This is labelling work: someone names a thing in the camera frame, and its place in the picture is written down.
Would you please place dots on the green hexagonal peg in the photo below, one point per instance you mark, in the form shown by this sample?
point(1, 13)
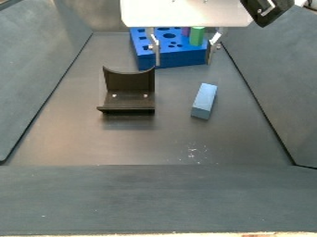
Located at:
point(197, 35)

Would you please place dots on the blue shape-sorting board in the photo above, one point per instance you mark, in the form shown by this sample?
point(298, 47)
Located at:
point(175, 51)

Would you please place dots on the purple star-shaped peg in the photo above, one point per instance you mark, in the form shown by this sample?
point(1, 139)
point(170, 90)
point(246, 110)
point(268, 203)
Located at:
point(186, 31)

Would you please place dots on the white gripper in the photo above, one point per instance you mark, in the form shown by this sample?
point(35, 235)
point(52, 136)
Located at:
point(183, 13)

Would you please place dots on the light blue rectangular block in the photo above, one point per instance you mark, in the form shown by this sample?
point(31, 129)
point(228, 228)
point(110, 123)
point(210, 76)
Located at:
point(203, 100)

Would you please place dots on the black curved fixture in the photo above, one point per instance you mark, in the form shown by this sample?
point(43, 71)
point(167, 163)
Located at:
point(130, 92)

